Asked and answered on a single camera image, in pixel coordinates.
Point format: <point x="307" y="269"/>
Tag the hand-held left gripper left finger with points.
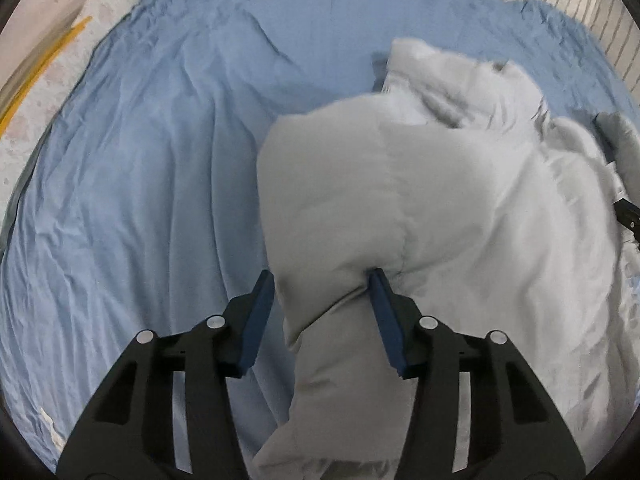
<point x="257" y="320"/>

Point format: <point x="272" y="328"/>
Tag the yellow strip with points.
<point x="40" y="70"/>

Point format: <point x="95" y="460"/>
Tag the white speckled mattress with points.
<point x="75" y="65"/>

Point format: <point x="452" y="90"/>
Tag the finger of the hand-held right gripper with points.
<point x="631" y="220"/>

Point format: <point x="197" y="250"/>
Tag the blue bed sheet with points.
<point x="150" y="160"/>

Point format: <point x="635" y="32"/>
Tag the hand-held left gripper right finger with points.
<point x="385" y="320"/>

